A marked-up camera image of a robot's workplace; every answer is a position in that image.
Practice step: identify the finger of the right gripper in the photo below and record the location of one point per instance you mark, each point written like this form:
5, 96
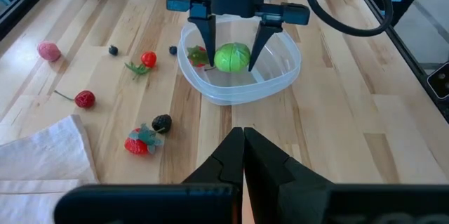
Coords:
207, 31
266, 29

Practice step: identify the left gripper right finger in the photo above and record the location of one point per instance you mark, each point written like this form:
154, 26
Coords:
315, 203

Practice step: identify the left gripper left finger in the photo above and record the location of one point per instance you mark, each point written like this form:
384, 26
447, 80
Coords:
175, 203

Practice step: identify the red toy strawberry green leaves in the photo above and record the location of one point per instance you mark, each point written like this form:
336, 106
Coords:
136, 145
196, 57

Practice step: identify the green toy cabbage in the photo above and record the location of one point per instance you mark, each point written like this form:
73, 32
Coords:
231, 57

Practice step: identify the small toy blueberry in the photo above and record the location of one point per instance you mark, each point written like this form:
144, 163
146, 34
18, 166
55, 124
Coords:
173, 50
113, 50

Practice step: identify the clear plastic tupperware container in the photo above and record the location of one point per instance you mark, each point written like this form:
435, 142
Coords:
277, 73

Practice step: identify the red cherry tomato green leaf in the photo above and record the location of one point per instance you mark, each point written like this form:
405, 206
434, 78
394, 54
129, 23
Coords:
148, 59

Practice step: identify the toy blackberry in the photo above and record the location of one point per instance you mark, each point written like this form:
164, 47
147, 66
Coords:
162, 123

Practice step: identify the red toy berry with stem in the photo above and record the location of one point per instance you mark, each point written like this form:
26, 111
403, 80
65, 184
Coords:
85, 99

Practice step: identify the pink toy lychee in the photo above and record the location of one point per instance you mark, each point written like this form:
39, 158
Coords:
49, 51

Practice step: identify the beige folded cloth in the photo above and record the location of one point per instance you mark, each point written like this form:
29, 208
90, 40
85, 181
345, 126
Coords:
42, 161

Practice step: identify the black camera box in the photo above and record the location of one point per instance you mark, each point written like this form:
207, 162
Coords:
438, 80

